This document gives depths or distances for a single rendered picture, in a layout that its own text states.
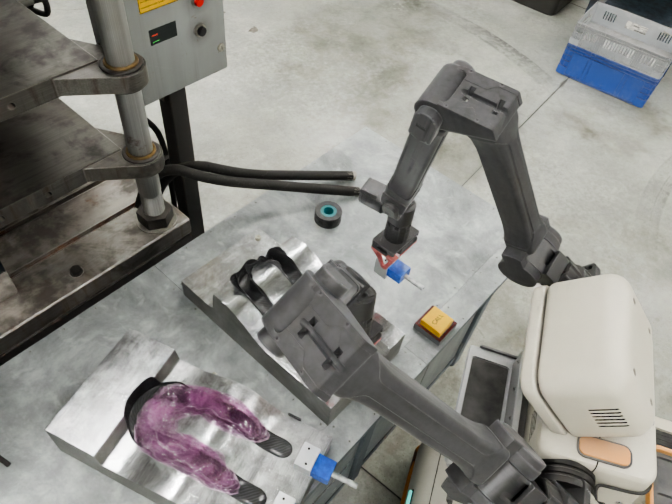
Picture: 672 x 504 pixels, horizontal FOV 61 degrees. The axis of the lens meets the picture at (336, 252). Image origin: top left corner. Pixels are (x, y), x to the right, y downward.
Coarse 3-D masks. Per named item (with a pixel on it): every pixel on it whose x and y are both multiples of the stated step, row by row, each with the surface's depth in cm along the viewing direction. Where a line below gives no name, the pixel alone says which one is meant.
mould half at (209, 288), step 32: (224, 256) 146; (256, 256) 147; (192, 288) 139; (224, 288) 131; (288, 288) 135; (224, 320) 134; (256, 320) 129; (384, 320) 135; (256, 352) 131; (288, 384) 129; (320, 416) 126
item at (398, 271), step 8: (376, 264) 139; (392, 264) 138; (400, 264) 138; (376, 272) 141; (384, 272) 139; (392, 272) 137; (400, 272) 137; (408, 272) 138; (400, 280) 137; (408, 280) 137
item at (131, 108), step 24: (96, 0) 110; (120, 0) 112; (120, 24) 115; (120, 48) 118; (120, 96) 127; (144, 120) 134; (144, 144) 138; (144, 192) 150; (144, 216) 157; (168, 216) 159
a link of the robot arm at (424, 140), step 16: (464, 64) 81; (416, 112) 80; (432, 112) 79; (416, 128) 83; (432, 128) 81; (416, 144) 93; (432, 144) 90; (400, 160) 102; (416, 160) 98; (432, 160) 98; (400, 176) 107; (416, 176) 103; (384, 192) 115; (400, 192) 111; (416, 192) 114; (400, 208) 116
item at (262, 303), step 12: (276, 252) 139; (252, 264) 134; (276, 264) 136; (288, 264) 139; (240, 276) 140; (252, 276) 132; (288, 276) 137; (300, 276) 138; (240, 288) 131; (252, 288) 134; (252, 300) 132; (264, 300) 132; (264, 312) 131
